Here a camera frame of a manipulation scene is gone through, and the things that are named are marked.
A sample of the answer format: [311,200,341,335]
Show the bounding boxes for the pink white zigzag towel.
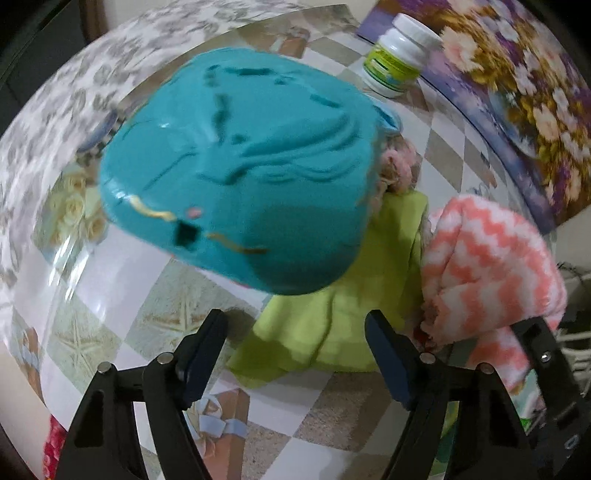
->
[418,194,568,393]

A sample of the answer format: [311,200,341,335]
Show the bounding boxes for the checkered printed table cover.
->
[0,4,555,480]

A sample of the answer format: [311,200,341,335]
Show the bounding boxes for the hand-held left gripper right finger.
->
[365,310,536,480]

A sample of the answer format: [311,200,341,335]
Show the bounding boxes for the lime green cloth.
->
[226,189,430,388]

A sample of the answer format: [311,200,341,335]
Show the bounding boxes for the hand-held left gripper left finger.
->
[54,308,228,480]

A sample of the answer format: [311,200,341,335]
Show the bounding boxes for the flower painting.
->
[358,0,591,232]

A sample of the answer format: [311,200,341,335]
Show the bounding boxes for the white medicine bottle green label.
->
[362,13,441,99]

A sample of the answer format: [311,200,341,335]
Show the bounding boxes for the light blue cloth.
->
[376,106,400,134]

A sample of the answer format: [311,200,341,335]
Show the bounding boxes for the red patterned cloth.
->
[44,415,70,480]

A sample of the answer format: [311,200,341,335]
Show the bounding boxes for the teal plastic toy box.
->
[99,48,400,296]

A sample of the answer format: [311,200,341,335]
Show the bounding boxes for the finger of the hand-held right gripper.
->
[510,316,583,416]

